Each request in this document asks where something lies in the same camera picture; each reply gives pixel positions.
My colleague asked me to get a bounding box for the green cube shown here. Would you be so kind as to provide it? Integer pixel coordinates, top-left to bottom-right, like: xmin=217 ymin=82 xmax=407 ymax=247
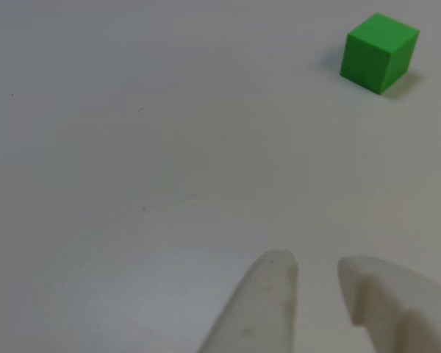
xmin=340 ymin=12 xmax=421 ymax=95

